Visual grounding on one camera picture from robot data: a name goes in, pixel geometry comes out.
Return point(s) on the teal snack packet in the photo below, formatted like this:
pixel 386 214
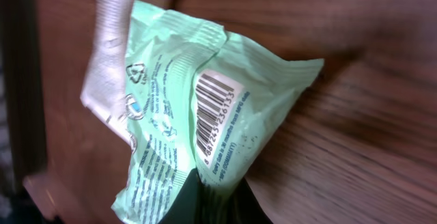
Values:
pixel 198 97

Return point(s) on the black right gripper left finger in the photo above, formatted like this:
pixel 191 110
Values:
pixel 188 204

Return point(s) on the white Pantene tube gold cap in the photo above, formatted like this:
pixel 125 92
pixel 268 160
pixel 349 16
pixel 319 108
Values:
pixel 104 85

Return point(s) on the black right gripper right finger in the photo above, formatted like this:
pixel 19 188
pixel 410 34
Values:
pixel 238 205

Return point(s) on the grey plastic shopping basket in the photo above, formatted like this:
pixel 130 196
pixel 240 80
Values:
pixel 21 69

